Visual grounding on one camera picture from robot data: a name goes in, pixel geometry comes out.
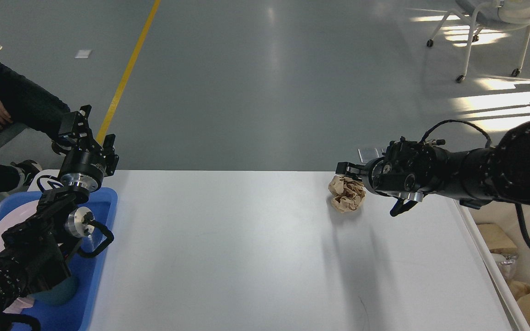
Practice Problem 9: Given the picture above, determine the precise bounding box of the white plastic bin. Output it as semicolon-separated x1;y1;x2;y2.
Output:
453;202;530;331

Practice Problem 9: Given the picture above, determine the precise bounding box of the brown paper bag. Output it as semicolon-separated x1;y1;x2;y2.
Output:
477;223;518;256
507;280;530;327

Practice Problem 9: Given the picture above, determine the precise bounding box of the clear floor plate left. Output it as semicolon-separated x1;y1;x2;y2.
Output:
358;147;383;164

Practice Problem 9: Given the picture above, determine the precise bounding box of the dark green mug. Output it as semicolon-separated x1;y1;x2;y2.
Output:
30;276;79;306

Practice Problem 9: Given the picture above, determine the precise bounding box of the brown paper ball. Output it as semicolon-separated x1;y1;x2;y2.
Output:
328;175;366;212

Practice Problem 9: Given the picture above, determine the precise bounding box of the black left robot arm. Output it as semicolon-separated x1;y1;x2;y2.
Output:
0;105;119;331

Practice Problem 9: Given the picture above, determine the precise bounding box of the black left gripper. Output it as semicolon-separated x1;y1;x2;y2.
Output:
58;105;119;193

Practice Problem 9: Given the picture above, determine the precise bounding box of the pink plate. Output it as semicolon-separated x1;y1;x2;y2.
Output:
0;195;38;252

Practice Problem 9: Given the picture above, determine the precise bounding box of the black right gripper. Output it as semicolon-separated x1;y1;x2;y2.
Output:
336;157;418;217

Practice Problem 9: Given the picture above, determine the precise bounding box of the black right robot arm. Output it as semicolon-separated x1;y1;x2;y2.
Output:
336;121;530;249

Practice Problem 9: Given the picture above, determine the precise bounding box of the brown paper bag front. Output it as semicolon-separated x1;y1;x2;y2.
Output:
507;280;530;327

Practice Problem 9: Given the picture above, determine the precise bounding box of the aluminium foil tray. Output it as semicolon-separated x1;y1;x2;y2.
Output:
492;253;518;281

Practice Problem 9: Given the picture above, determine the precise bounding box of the pink mug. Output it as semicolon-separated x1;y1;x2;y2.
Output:
3;296;35;314

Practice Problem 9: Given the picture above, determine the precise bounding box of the white chair right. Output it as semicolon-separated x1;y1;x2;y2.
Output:
426;0;530;84

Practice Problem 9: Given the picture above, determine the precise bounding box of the person in dark clothes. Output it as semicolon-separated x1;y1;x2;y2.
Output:
0;63;71;193

